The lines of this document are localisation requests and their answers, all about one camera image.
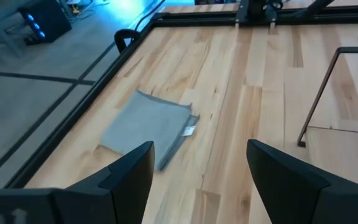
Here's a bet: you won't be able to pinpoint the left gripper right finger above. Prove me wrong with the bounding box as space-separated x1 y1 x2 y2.
246 139 358 224

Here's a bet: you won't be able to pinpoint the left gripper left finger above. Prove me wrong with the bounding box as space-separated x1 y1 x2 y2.
53 141 155 224

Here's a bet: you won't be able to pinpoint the light wooden shelf board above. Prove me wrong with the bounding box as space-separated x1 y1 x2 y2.
305 125 358 191

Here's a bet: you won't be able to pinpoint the folded grey cloth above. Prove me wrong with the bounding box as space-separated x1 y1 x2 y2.
99 90 200 172

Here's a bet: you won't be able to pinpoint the computer tower blue lights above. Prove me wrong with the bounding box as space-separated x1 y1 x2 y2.
18 0 73 44

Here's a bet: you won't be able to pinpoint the black aluminium table frame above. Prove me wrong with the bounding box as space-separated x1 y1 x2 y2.
0 4 358 189

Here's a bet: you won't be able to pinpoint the black metal frame post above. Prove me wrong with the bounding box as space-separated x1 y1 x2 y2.
296 46 358 148

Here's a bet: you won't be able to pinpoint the black cable loop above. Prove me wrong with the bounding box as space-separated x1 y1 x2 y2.
114 0 167 54

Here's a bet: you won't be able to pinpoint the grey chair frame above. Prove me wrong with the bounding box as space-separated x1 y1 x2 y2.
0 2 34 59

